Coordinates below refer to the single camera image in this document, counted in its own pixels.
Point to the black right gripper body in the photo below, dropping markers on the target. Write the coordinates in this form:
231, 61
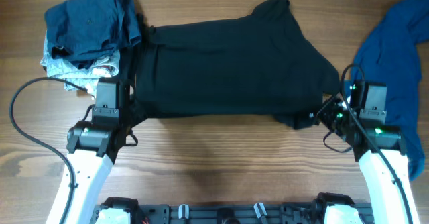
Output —
334, 117

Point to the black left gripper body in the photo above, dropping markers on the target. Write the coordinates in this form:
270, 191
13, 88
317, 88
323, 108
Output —
133, 115

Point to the black polo shirt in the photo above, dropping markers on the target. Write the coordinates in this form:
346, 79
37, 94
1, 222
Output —
258, 64

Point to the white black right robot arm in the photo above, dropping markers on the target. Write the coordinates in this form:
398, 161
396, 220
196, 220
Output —
378, 148

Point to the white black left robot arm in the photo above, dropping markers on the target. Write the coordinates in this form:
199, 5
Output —
93, 145

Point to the folded black garment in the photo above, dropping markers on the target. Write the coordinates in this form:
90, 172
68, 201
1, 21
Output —
130, 57

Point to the folded light grey garment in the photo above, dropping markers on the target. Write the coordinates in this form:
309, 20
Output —
104, 67

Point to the folded navy blue shirt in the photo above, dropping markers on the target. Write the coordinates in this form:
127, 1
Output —
81, 31

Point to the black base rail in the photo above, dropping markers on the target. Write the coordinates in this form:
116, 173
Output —
286, 213

